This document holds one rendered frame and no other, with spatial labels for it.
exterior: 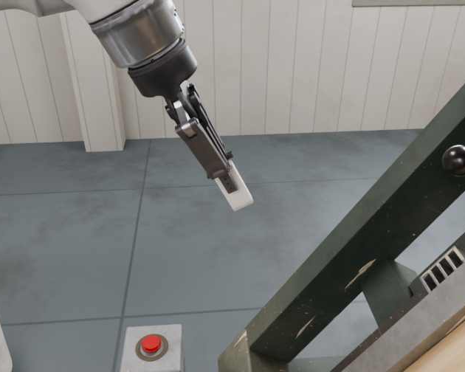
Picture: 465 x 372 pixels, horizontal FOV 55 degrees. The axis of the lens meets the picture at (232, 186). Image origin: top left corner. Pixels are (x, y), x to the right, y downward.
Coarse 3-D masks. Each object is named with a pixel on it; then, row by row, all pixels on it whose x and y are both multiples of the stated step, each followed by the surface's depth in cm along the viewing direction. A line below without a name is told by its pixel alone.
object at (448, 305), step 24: (456, 288) 58; (408, 312) 63; (432, 312) 60; (456, 312) 57; (384, 336) 65; (408, 336) 61; (432, 336) 59; (360, 360) 67; (384, 360) 63; (408, 360) 61
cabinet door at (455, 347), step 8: (456, 328) 58; (464, 328) 57; (448, 336) 58; (456, 336) 57; (464, 336) 56; (440, 344) 59; (448, 344) 58; (456, 344) 57; (464, 344) 56; (432, 352) 59; (440, 352) 58; (448, 352) 57; (456, 352) 56; (464, 352) 56; (416, 360) 61; (424, 360) 60; (432, 360) 59; (440, 360) 58; (448, 360) 57; (456, 360) 56; (464, 360) 55; (408, 368) 61; (416, 368) 60; (424, 368) 59; (432, 368) 58; (440, 368) 57; (448, 368) 56; (456, 368) 55; (464, 368) 55
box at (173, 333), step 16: (128, 336) 94; (144, 336) 94; (176, 336) 94; (128, 352) 90; (144, 352) 90; (160, 352) 90; (176, 352) 90; (128, 368) 87; (144, 368) 87; (160, 368) 87; (176, 368) 87
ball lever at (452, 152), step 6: (450, 150) 53; (456, 150) 53; (462, 150) 52; (444, 156) 54; (450, 156) 53; (456, 156) 52; (462, 156) 52; (444, 162) 53; (450, 162) 53; (456, 162) 52; (462, 162) 52; (444, 168) 54; (450, 168) 53; (456, 168) 52; (462, 168) 52; (456, 174) 53; (462, 174) 53
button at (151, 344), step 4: (152, 336) 92; (144, 340) 91; (148, 340) 91; (152, 340) 91; (156, 340) 91; (160, 340) 91; (144, 344) 90; (148, 344) 90; (152, 344) 90; (156, 344) 90; (160, 344) 91; (144, 348) 90; (148, 348) 89; (152, 348) 89; (156, 348) 90; (148, 352) 89; (152, 352) 89
